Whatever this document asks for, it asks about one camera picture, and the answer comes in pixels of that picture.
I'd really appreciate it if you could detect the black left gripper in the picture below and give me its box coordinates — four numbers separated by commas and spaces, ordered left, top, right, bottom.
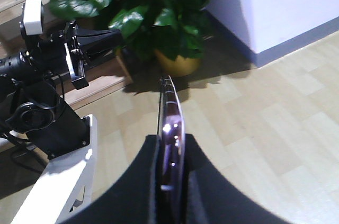
37, 21, 123, 89

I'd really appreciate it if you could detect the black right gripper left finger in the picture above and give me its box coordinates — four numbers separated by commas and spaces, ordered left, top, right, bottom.
63, 135, 159, 223

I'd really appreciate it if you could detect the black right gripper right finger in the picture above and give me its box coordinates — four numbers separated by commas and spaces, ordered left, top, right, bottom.
183, 134, 287, 223

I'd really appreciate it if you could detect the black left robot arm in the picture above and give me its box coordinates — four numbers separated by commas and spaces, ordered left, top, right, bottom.
1, 21, 122, 159

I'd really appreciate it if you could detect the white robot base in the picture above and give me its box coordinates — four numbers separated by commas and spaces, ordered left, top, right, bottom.
12, 114, 98, 223

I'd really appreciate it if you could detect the green potted plant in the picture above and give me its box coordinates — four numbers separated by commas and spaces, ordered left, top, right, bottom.
49, 0, 210, 60

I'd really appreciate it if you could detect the yellow plant pot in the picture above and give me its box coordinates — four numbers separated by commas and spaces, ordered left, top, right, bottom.
154, 49, 202, 77

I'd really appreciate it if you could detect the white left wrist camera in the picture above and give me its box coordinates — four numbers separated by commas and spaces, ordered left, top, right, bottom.
23, 0, 43, 35

